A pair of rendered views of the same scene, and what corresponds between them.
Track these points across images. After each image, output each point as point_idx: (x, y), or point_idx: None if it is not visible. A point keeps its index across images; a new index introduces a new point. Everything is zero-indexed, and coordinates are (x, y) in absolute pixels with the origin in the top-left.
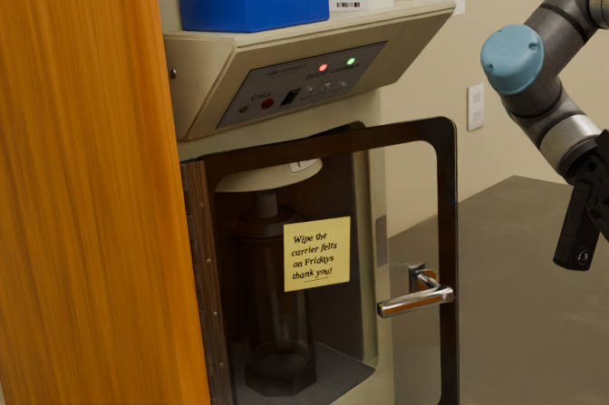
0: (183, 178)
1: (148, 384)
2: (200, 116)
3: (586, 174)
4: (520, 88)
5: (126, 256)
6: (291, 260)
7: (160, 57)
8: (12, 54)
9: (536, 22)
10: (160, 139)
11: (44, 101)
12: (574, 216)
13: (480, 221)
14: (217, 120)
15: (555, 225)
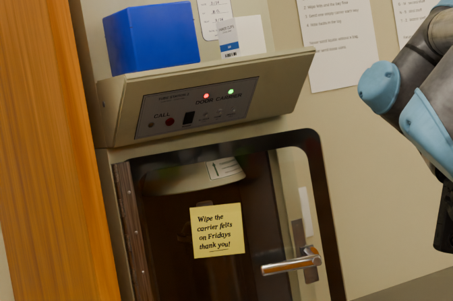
0: (114, 173)
1: None
2: (118, 128)
3: None
4: (386, 108)
5: (71, 219)
6: (197, 234)
7: (80, 87)
8: (18, 104)
9: (398, 57)
10: (81, 136)
11: (33, 128)
12: (443, 207)
13: None
14: (133, 132)
15: None
